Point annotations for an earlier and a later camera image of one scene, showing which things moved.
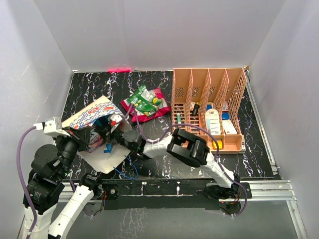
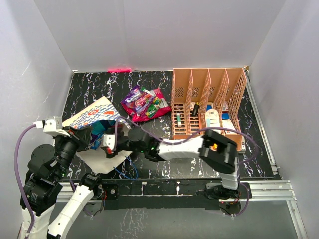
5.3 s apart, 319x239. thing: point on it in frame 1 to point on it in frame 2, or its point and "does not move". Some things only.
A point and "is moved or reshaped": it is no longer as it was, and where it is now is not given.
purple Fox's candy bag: (95, 140) to (137, 100)
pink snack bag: (163, 108) does not move
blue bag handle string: (125, 176) does not move
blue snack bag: (109, 148) is moved or reshaped
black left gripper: (82, 137) does not move
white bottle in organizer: (213, 125) does not move
